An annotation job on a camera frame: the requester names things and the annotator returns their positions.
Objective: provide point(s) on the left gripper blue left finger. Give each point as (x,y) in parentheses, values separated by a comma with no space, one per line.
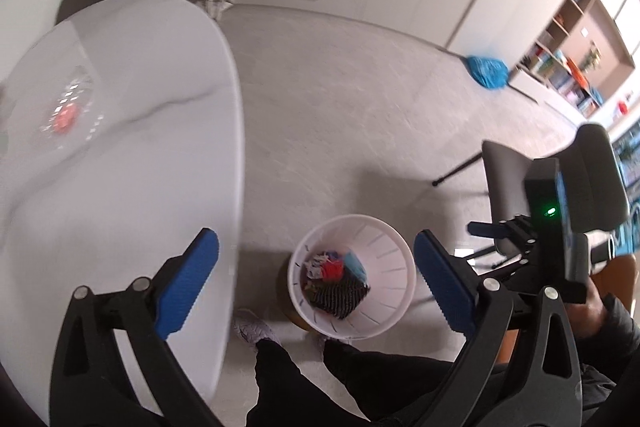
(180,281)

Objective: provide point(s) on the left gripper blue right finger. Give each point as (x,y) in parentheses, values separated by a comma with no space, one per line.
(451,280)

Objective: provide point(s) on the black foam mesh sheet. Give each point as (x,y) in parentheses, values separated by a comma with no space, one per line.
(337,299)

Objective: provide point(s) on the silver foil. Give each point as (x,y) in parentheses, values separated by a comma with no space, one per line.
(314,266)

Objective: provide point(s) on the clear printed plastic bag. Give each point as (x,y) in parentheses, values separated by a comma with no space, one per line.
(74,111)

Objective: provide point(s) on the white slotted trash bin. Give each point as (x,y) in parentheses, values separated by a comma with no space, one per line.
(390,268)

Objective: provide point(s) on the person's right hand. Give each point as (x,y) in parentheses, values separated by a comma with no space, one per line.
(589,318)

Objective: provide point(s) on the grey chair at right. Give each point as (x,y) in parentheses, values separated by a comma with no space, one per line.
(579,187)

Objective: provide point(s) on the person's dark trouser legs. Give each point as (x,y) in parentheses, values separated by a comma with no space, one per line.
(392,390)

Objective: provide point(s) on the blue mop head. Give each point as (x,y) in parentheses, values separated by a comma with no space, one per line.
(489,73)

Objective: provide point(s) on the open bookshelf with items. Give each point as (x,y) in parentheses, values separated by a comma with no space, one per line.
(576,63)

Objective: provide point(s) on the white tote bag on floor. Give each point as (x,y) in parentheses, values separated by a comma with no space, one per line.
(215,8)

